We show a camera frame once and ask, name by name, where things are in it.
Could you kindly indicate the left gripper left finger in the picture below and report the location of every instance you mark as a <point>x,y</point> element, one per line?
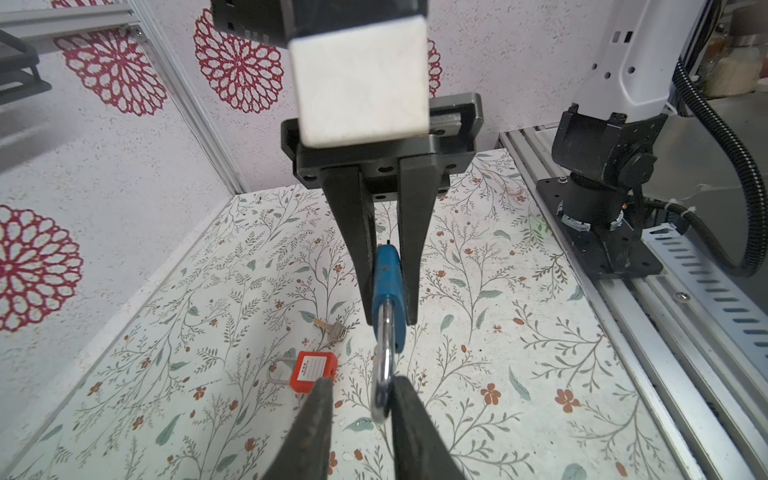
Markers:
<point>305,453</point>

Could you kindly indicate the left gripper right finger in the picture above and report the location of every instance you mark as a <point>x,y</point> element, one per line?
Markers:
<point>419,452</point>

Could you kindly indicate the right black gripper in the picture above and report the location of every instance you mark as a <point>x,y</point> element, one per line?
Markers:
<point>418,164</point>

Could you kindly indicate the red padlock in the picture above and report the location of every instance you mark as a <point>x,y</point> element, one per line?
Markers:
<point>307,368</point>

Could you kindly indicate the blue padlock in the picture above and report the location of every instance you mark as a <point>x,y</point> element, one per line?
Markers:
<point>389,322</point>

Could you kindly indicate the small brass key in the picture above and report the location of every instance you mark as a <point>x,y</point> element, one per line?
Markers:
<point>335,331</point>

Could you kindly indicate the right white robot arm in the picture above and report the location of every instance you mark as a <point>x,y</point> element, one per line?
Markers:
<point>605,140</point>

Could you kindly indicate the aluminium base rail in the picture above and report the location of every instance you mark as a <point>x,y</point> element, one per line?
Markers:
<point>695,346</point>

